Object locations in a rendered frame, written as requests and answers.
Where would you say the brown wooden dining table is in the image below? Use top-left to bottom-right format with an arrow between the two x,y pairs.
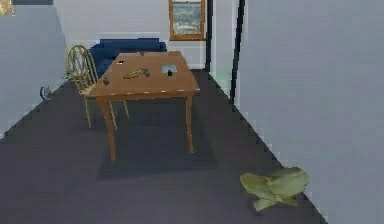
86,50 -> 201,162

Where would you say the green leafy item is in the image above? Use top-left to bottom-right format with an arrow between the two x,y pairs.
122,68 -> 151,80

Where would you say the wood framed window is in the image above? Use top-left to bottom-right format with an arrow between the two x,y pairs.
168,0 -> 207,42

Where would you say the dark blue sofa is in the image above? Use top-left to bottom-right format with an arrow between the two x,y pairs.
87,37 -> 168,78

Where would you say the yellow wooden spindle chair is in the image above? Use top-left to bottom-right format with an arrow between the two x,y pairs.
63,44 -> 131,131

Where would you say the grey round object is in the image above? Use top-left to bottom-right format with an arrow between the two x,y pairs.
39,85 -> 53,102

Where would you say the yellow leafy plant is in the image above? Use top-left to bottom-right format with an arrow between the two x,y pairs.
0,0 -> 16,17

